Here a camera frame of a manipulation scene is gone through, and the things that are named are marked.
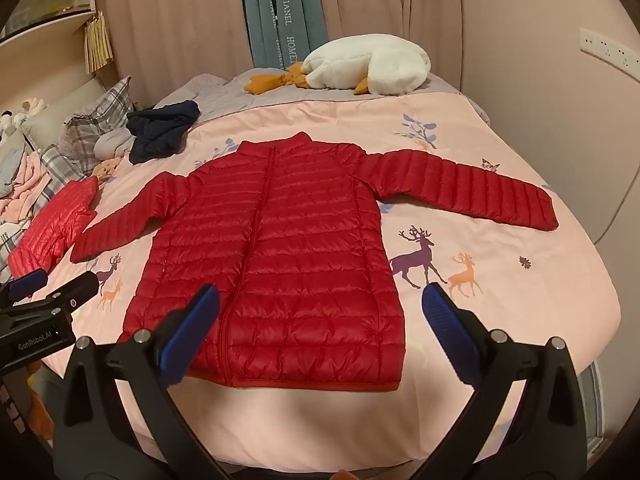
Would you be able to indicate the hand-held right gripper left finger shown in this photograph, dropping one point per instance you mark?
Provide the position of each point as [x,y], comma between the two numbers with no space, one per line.
[194,327]

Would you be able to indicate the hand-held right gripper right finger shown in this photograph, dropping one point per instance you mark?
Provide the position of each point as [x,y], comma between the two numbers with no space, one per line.
[445,322]

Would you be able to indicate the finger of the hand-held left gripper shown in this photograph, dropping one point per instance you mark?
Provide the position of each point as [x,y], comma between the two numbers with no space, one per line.
[75,292]
[27,282]

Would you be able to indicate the large red down jacket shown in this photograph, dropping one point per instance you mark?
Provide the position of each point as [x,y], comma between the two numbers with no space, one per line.
[300,260]

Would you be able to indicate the pink clothes pile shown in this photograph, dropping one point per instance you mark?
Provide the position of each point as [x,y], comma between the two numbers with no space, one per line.
[25,185]

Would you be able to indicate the pink deer printed blanket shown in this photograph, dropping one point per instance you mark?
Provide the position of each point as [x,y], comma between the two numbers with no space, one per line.
[475,310]

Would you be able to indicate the small coral down jacket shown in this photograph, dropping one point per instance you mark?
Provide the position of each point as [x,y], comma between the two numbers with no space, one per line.
[50,230]

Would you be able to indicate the beige small cloth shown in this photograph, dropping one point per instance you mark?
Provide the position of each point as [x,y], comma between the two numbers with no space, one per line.
[107,167]

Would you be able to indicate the light grey cloth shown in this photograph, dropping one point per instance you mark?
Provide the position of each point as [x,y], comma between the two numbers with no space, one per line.
[110,144]

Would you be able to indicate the small plush toys group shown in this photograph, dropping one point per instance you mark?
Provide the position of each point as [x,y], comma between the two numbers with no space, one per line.
[15,117]

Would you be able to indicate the beige padded headboard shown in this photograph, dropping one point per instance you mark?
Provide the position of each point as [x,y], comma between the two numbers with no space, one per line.
[55,105]

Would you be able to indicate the navy blue garment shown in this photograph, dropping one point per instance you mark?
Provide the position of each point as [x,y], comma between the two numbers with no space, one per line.
[160,130]

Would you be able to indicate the plaid pillow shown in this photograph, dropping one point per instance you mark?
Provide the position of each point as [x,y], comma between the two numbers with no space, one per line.
[100,110]

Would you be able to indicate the grey bedsheet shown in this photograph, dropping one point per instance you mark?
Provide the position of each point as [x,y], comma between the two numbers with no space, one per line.
[225,95]

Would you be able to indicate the cream bedside shelf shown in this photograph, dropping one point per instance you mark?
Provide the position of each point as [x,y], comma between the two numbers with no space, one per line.
[45,35]

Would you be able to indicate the straw tassel hanging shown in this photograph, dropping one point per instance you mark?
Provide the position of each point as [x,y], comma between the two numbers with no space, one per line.
[97,42]

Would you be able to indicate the white goose plush toy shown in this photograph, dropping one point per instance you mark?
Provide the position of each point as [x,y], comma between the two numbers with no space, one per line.
[370,62]

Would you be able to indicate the beige pink curtain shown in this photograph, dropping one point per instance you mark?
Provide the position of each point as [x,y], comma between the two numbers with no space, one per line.
[175,20]

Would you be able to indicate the white wall power strip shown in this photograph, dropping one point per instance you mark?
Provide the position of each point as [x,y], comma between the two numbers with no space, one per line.
[610,52]

